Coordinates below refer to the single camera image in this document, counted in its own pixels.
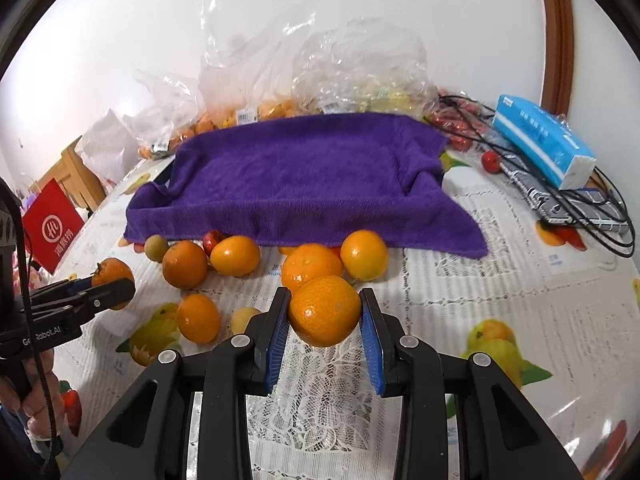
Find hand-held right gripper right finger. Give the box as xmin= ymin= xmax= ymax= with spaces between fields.
xmin=360 ymin=287 xmax=583 ymax=480

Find white plastic bag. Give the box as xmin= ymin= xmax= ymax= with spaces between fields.
xmin=75 ymin=109 xmax=146 ymax=183

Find small brownish green fruit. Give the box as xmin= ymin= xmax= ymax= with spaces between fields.
xmin=144 ymin=235 xmax=170 ymax=263

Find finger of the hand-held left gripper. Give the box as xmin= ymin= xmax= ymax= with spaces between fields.
xmin=30 ymin=276 xmax=96 ymax=306
xmin=30 ymin=279 xmax=136 ymax=328

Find orange with green stem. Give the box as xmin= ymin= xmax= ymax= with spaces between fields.
xmin=92 ymin=258 xmax=135 ymax=311

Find black cables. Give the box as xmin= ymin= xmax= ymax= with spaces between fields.
xmin=440 ymin=89 xmax=637 ymax=259

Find crumpled clear bag yellow fruit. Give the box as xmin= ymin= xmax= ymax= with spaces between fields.
xmin=291 ymin=16 xmax=441 ymax=116

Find blue tissue pack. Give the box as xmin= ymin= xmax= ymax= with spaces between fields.
xmin=492 ymin=94 xmax=597 ymax=190

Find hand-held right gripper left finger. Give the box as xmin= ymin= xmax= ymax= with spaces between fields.
xmin=60 ymin=286 xmax=292 ymax=480

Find person's left hand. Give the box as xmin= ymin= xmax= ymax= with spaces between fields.
xmin=0 ymin=347 xmax=67 ymax=442

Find small yellow fruit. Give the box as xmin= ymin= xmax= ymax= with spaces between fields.
xmin=231 ymin=307 xmax=262 ymax=335

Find purple towel covered tray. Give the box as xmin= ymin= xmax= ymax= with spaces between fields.
xmin=124 ymin=113 xmax=490 ymax=260

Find black cord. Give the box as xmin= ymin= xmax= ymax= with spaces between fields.
xmin=12 ymin=195 xmax=63 ymax=463

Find brown wooden door frame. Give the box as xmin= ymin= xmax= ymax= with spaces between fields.
xmin=534 ymin=0 xmax=574 ymax=116

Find fruit printed tablecloth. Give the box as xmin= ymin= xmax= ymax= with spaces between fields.
xmin=50 ymin=125 xmax=640 ymax=480

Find clear plastic bag of oranges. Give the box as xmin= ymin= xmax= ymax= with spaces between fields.
xmin=134 ymin=69 xmax=206 ymax=161
xmin=199 ymin=0 xmax=321 ymax=123

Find grey patterned pouch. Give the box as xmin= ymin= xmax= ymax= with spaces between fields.
xmin=500 ymin=160 xmax=632 ymax=233

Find red paper bag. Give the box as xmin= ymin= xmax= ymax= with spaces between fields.
xmin=22 ymin=179 xmax=86 ymax=275

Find bag of red fruits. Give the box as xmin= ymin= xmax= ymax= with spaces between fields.
xmin=425 ymin=89 xmax=496 ymax=152

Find wooden chair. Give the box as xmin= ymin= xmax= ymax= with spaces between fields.
xmin=32 ymin=135 xmax=108 ymax=213

